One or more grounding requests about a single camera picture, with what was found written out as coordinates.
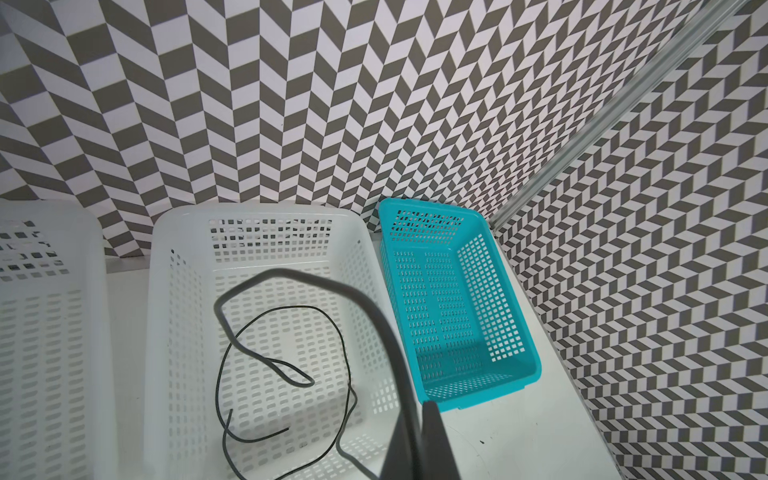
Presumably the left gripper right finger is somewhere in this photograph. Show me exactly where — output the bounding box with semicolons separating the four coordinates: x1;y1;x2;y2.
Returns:
422;401;460;480

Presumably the left white plastic basket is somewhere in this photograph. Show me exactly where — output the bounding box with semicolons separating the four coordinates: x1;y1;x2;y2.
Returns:
1;200;118;479

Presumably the teal plastic basket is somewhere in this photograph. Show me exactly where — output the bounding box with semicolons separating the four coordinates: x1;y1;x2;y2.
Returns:
379;198;542;411

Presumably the long black wire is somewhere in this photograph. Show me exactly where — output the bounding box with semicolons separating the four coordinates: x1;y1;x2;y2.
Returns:
214;304;380;480

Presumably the white plastic basket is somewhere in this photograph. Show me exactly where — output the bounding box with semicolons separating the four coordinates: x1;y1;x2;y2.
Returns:
1;200;118;479
144;202;400;479

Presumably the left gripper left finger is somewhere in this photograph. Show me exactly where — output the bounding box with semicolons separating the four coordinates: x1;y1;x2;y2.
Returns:
379;414;419;480

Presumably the middle white plastic basket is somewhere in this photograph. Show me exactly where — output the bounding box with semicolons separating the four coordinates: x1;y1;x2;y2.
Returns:
144;202;400;479

